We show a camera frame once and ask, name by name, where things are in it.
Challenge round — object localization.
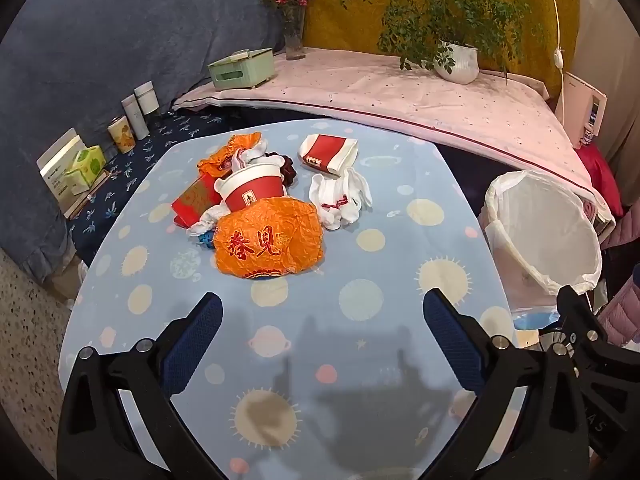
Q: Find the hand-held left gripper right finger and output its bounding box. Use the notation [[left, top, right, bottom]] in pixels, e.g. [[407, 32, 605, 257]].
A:
[[422, 287, 591, 480]]

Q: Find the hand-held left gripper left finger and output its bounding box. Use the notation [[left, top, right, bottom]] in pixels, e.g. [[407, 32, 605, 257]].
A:
[[56, 292, 224, 480]]

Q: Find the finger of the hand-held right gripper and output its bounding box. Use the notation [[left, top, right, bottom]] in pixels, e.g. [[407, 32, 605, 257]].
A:
[[556, 284, 608, 356]]

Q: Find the trash bin with white bag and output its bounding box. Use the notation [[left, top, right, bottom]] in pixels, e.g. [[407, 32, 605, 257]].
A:
[[482, 170, 603, 311]]

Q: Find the red packet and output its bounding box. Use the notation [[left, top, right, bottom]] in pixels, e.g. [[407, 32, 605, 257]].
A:
[[171, 175, 226, 228]]

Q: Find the pink down jacket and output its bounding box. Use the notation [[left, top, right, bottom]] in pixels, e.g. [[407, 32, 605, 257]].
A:
[[597, 205, 640, 348]]

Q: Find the large orange crumpled wrapper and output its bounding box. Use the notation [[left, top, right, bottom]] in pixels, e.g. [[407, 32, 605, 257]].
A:
[[212, 196, 325, 285]]

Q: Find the light blue planet tablecloth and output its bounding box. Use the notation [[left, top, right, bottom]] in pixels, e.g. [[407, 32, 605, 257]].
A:
[[57, 119, 531, 480]]

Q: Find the red cloth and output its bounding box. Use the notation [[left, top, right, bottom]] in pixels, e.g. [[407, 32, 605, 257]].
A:
[[575, 142, 626, 211]]

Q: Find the red paper cup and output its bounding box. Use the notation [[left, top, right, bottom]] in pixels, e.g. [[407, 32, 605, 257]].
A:
[[214, 157, 291, 213]]

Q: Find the brown wooden board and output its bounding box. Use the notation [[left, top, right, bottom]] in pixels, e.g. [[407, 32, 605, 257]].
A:
[[65, 170, 112, 221]]

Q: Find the small orange crumpled wrapper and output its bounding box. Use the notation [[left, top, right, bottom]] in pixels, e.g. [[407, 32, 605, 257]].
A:
[[196, 131, 263, 178]]

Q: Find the dark red scrunchie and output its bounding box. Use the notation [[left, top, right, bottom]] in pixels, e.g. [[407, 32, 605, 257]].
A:
[[265, 151, 297, 188]]

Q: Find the navy printed cloth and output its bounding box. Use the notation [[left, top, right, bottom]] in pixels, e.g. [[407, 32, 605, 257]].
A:
[[67, 110, 236, 266]]

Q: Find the green tissue pack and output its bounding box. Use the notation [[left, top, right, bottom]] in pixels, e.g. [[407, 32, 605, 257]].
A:
[[64, 145, 105, 187]]

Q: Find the fruit print tin can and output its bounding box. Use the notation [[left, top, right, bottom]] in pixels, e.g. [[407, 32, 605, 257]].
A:
[[107, 115, 137, 154]]

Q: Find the red and white carton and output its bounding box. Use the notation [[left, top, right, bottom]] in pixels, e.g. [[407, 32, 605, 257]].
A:
[[298, 133, 360, 176]]

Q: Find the white cardboard box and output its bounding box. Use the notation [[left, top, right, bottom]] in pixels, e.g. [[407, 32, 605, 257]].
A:
[[36, 127, 83, 211]]

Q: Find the tall white canister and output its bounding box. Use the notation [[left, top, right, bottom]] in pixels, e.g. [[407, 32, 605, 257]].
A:
[[121, 94, 151, 140]]

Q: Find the beige curtain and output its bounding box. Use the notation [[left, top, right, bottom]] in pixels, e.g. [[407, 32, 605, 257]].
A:
[[575, 0, 640, 211]]

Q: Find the short white canister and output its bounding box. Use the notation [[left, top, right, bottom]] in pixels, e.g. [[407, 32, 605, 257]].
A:
[[134, 81, 160, 115]]

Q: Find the pink bed sheet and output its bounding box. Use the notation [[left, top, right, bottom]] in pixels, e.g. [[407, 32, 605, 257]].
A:
[[172, 46, 616, 226]]

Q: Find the white ribbed plant pot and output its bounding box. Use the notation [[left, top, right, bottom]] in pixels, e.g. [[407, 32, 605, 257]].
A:
[[436, 40, 480, 85]]

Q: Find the green tissue box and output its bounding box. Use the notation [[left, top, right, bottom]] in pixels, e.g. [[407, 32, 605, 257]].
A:
[[207, 47, 277, 92]]

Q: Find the blue hanging cloth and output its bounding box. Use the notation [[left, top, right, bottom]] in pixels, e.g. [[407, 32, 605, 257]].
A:
[[0, 0, 306, 281]]

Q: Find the glass vase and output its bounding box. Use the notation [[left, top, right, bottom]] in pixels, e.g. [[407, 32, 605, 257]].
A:
[[283, 7, 307, 61]]

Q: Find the green leafy plant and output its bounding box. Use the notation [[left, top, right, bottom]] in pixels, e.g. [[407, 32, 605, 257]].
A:
[[340, 0, 546, 86]]

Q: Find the mustard yellow hanging cloth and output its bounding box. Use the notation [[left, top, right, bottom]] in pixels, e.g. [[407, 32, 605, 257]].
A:
[[300, 0, 581, 101]]

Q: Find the white cable with switch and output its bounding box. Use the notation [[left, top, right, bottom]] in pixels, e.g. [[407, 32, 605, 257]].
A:
[[542, 0, 566, 106]]

